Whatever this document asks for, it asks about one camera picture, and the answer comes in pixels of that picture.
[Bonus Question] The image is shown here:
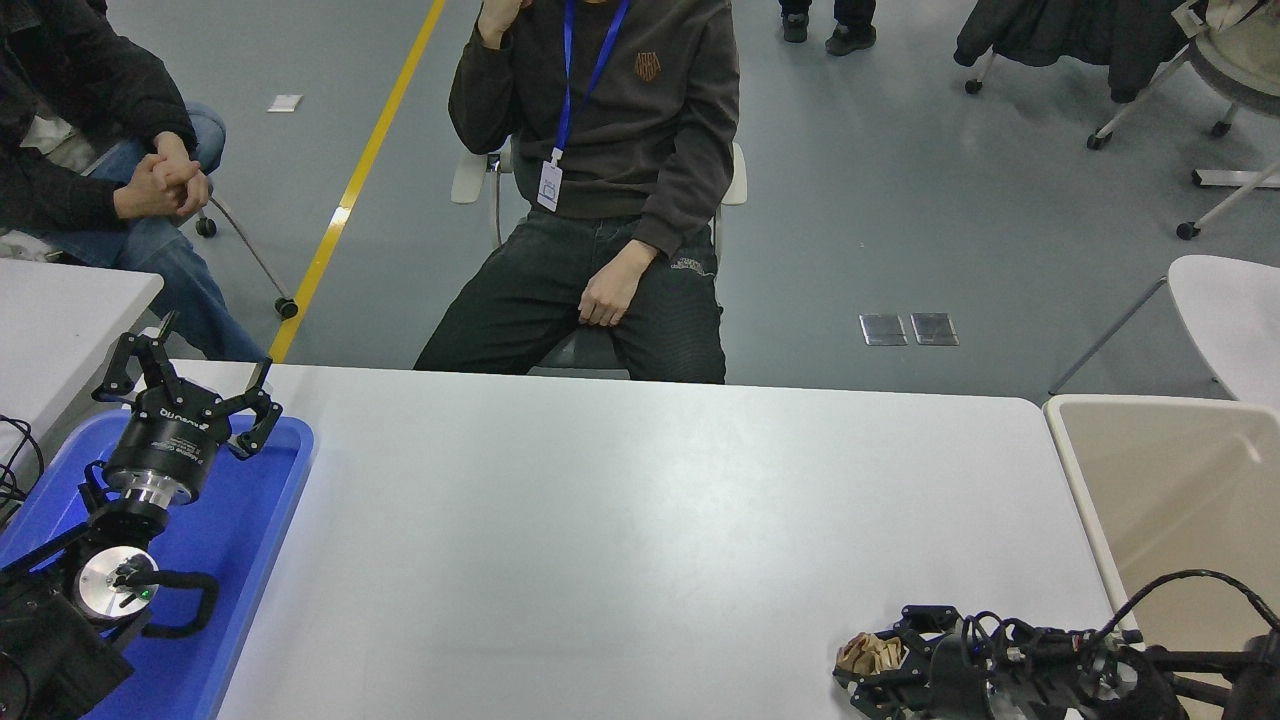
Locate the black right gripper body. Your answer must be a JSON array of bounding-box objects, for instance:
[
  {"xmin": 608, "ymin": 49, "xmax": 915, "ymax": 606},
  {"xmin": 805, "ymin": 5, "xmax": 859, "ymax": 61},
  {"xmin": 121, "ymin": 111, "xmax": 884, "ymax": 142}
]
[{"xmin": 925, "ymin": 635, "xmax": 996, "ymax": 720}]

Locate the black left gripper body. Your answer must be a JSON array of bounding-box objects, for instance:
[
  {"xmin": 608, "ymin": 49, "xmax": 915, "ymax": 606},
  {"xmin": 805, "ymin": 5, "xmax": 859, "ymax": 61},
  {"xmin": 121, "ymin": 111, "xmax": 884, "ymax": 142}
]
[{"xmin": 103, "ymin": 385, "xmax": 233, "ymax": 493}]

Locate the tan paper ball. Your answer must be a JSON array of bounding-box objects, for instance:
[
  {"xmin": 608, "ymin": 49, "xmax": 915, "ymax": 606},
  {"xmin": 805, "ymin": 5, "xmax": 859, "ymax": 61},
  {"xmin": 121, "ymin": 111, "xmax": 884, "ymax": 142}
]
[{"xmin": 836, "ymin": 630, "xmax": 907, "ymax": 677}]

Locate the person's right hand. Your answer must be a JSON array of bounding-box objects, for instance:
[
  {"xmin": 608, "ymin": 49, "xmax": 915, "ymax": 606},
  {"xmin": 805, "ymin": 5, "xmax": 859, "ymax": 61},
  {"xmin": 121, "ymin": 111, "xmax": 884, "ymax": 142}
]
[
  {"xmin": 477, "ymin": 0, "xmax": 533, "ymax": 49},
  {"xmin": 113, "ymin": 160, "xmax": 192, "ymax": 221}
]

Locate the person's left hand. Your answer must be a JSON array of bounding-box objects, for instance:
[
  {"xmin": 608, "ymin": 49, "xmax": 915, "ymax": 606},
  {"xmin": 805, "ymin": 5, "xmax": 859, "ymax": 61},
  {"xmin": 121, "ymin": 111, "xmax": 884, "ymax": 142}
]
[
  {"xmin": 153, "ymin": 132, "xmax": 213, "ymax": 216},
  {"xmin": 578, "ymin": 240, "xmax": 661, "ymax": 328}
]

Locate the white side table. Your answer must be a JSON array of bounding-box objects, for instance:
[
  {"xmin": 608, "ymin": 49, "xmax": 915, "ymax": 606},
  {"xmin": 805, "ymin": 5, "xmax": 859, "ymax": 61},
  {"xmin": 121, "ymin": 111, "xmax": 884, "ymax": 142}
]
[{"xmin": 0, "ymin": 258, "xmax": 165, "ymax": 481}]

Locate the blue plastic tray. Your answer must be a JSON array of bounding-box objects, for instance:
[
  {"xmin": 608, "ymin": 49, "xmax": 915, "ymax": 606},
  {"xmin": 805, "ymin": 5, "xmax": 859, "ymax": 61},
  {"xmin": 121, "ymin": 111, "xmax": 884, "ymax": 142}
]
[{"xmin": 0, "ymin": 408, "xmax": 316, "ymax": 720}]

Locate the person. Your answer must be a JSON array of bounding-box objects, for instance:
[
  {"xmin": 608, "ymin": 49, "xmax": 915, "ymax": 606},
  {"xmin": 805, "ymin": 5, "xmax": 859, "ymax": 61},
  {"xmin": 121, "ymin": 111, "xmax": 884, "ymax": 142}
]
[
  {"xmin": 413, "ymin": 0, "xmax": 743, "ymax": 385},
  {"xmin": 0, "ymin": 0, "xmax": 266, "ymax": 363},
  {"xmin": 780, "ymin": 0, "xmax": 879, "ymax": 56}
]

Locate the large pale bin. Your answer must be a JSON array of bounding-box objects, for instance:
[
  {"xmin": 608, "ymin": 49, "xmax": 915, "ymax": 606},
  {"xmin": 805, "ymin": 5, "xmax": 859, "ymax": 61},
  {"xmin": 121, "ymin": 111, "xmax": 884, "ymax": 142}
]
[{"xmin": 1042, "ymin": 393, "xmax": 1280, "ymax": 720}]

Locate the white shell chair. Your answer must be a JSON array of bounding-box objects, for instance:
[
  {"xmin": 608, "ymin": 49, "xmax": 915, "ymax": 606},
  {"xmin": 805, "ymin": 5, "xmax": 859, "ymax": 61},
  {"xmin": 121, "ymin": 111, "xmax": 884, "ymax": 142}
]
[{"xmin": 1048, "ymin": 254, "xmax": 1280, "ymax": 409}]

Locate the white wheeled chair base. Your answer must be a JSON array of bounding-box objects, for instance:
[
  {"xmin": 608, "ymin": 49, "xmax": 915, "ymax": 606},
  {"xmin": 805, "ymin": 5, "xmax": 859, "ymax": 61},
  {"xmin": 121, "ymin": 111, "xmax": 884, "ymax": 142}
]
[{"xmin": 1177, "ymin": 158, "xmax": 1280, "ymax": 241}]

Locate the dark jacket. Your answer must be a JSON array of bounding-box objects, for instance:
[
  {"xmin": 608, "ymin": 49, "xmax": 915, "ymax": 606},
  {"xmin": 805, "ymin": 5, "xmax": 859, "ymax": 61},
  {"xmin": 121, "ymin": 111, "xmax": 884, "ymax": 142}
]
[{"xmin": 953, "ymin": 0, "xmax": 1191, "ymax": 104}]

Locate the grey mesh wheeled chair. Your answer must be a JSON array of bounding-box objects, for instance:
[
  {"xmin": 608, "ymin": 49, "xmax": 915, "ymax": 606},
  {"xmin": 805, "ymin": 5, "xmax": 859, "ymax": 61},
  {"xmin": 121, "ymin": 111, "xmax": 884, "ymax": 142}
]
[{"xmin": 1087, "ymin": 0, "xmax": 1280, "ymax": 151}]

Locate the black cable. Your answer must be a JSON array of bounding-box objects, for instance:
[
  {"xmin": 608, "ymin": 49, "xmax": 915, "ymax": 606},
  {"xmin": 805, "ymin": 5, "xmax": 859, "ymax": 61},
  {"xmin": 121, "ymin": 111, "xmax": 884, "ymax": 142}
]
[{"xmin": 0, "ymin": 415, "xmax": 46, "ymax": 526}]

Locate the blue lanyard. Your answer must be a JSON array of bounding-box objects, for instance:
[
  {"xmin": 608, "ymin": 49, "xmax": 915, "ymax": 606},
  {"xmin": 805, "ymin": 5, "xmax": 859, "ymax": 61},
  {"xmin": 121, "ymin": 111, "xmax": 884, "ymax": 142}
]
[{"xmin": 553, "ymin": 0, "xmax": 631, "ymax": 161}]

